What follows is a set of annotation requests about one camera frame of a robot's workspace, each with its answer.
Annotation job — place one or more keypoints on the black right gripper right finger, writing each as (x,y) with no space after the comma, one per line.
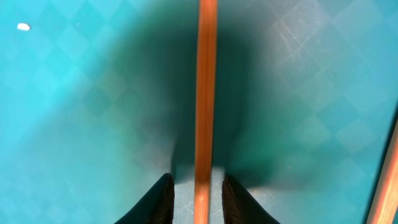
(240,207)

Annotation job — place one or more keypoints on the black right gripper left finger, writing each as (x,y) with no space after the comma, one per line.
(156,206)

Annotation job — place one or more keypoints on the wooden chopstick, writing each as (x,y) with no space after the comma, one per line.
(384,203)
(204,110)

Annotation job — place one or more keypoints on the teal serving tray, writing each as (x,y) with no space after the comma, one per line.
(98,102)

